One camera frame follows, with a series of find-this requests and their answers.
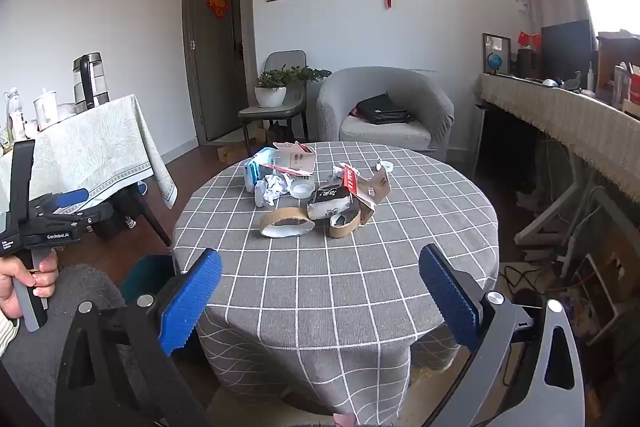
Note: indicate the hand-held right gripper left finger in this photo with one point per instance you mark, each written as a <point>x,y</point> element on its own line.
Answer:
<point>192,302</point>

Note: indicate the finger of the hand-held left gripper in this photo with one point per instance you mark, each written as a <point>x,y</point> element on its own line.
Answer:
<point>72,197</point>
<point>95,213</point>

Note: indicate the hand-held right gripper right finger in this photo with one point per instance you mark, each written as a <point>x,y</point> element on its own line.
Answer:
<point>450,302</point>

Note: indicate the teal trash bin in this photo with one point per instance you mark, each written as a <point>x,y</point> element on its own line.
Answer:
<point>145,272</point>

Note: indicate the person's left hand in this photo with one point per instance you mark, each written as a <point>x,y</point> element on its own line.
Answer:
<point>47,274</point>

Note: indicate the black storage box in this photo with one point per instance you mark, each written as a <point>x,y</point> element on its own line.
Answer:
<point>107,227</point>

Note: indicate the striped leg sock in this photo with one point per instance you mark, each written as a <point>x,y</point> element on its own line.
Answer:
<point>130,222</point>

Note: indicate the blue shoe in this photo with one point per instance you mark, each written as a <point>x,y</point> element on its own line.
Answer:
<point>142,188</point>

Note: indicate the white patterned tablecloth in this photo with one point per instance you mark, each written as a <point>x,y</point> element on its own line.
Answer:
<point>95,147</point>

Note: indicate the black table leg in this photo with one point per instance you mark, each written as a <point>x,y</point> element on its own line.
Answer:
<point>152,217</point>

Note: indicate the clear bottle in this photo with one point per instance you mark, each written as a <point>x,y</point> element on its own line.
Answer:
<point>15,117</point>

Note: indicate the white pitcher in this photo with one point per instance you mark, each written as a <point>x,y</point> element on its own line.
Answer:
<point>45,112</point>

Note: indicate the electric kettle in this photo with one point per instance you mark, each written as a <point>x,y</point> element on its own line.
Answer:
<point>87,82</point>

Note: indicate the brown cardboard piece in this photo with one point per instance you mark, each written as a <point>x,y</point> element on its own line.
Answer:
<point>377,187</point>

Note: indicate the crumpled white paper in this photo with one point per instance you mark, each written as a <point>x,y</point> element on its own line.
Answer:
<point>272,189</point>

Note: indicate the blue and white packet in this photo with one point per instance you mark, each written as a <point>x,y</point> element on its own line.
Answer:
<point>255,169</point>

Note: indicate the flat cardboard box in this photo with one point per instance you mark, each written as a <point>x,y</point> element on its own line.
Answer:
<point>232,153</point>

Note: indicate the small white tape roll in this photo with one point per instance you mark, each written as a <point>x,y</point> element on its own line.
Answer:
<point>385,165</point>

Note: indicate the white round lid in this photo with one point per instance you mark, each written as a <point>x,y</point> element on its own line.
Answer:
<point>301,191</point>

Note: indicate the black and white packet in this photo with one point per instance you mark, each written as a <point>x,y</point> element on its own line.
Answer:
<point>327,202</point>

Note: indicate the red and white carton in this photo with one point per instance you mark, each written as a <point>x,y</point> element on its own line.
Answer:
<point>350,179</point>

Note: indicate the grey fuzzy cushion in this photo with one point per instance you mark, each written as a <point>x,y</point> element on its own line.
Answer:
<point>30,367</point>

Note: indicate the open cardboard box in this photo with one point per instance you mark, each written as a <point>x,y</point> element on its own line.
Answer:
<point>297,154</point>

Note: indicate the grey door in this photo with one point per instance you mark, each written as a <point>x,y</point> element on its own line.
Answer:
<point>215,67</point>

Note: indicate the black bag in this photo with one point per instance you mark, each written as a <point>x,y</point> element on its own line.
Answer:
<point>382,109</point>

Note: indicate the potted plant white pot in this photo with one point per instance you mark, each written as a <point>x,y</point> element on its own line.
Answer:
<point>270,96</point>

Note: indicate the beige fringed desk cloth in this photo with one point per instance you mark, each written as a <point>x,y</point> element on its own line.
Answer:
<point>565,117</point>

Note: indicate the grey armchair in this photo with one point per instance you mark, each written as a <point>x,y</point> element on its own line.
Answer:
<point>400,82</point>

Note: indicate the red door ornament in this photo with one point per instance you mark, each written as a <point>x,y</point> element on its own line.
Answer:
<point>218,4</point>

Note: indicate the grey dining chair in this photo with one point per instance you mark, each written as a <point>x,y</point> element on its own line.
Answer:
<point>282,59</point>

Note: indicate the small blue globe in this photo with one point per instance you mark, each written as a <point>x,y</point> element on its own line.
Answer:
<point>494,62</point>

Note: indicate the small red flags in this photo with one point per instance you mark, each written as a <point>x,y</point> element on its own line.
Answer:
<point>529,39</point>

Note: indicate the black monitor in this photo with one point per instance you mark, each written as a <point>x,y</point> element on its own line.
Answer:
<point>567,52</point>

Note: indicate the large brown cardboard box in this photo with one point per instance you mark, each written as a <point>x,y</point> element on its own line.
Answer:
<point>615,57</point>

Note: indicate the white desk frame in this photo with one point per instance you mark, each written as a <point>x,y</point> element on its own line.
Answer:
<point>560,212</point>

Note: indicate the dark picture frame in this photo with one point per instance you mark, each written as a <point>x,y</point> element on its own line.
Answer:
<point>502,44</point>

